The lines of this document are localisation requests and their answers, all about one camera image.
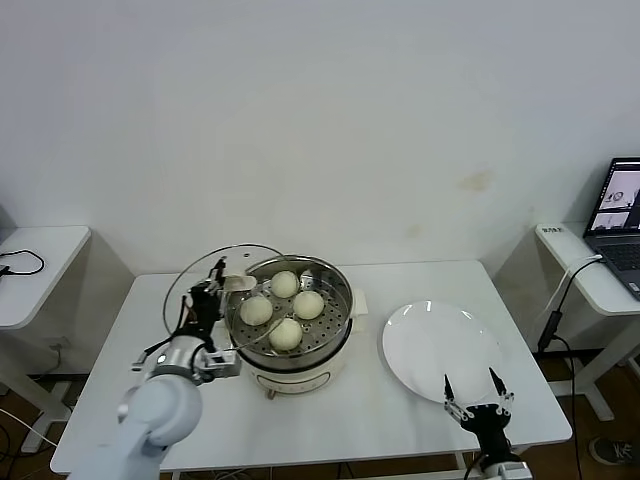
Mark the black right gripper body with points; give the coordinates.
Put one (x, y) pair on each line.
(487, 425)

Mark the white side table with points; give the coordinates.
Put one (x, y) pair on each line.
(555, 250)
(45, 260)

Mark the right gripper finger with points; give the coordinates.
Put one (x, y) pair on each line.
(452, 406)
(505, 402)

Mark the round white plate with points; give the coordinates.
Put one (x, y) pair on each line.
(435, 350)

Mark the round glass lid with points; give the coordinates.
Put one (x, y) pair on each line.
(239, 282)

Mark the white steamed baozi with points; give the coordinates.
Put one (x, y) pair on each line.
(285, 285)
(256, 310)
(285, 335)
(307, 305)

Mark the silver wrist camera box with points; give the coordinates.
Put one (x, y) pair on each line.
(512, 472)
(222, 364)

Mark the dark grey laptop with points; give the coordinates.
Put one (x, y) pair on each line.
(617, 200)

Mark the dark grey sneaker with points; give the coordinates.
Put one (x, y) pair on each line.
(612, 449)

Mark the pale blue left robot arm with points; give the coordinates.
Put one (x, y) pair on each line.
(160, 405)

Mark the stainless steel steamer basket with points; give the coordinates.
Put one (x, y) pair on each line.
(330, 320)

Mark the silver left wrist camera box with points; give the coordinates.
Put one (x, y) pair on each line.
(222, 364)

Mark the white wall socket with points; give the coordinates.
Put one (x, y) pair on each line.
(60, 345)

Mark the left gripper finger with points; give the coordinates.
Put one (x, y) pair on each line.
(225, 299)
(215, 282)

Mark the cream electric cooker base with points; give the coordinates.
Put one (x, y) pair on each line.
(300, 382)

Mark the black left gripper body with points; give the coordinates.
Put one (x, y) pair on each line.
(204, 312)

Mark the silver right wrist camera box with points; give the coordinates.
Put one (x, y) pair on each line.
(512, 472)

